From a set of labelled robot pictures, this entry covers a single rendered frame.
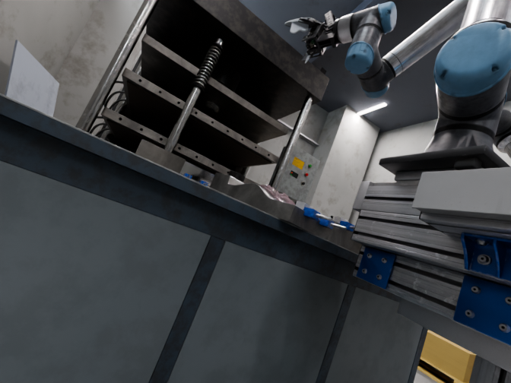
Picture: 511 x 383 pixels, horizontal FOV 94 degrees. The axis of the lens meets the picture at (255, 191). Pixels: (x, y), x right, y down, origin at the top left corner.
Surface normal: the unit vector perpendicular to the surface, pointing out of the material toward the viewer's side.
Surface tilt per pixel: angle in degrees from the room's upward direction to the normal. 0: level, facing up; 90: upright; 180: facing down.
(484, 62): 97
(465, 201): 90
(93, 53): 90
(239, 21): 90
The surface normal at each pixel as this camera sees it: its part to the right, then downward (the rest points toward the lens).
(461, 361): -0.78, -0.39
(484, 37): -0.65, -0.23
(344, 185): 0.37, 0.01
